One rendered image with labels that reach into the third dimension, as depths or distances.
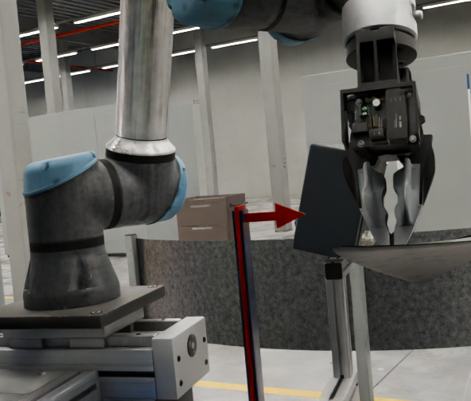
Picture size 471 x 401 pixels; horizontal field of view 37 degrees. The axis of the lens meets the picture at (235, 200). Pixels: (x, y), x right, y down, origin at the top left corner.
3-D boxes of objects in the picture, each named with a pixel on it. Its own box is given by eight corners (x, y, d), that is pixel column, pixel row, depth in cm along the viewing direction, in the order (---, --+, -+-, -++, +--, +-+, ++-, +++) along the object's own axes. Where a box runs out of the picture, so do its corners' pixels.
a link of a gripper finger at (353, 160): (344, 208, 71) (340, 126, 73) (346, 212, 72) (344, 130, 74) (391, 205, 69) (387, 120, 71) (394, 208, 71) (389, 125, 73)
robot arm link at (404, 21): (348, 29, 78) (424, 18, 75) (349, 68, 77) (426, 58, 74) (335, -3, 71) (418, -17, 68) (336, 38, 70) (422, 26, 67)
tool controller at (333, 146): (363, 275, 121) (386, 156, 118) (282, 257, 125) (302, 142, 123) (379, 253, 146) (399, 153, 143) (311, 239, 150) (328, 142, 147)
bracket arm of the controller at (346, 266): (343, 279, 117) (341, 262, 116) (325, 280, 117) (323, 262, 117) (362, 258, 139) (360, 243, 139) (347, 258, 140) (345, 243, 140)
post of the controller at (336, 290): (351, 378, 118) (341, 261, 116) (332, 378, 118) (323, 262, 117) (353, 372, 120) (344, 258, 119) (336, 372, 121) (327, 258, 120)
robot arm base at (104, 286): (3, 311, 108) (-4, 247, 107) (57, 291, 122) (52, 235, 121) (91, 309, 103) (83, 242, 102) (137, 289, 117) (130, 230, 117)
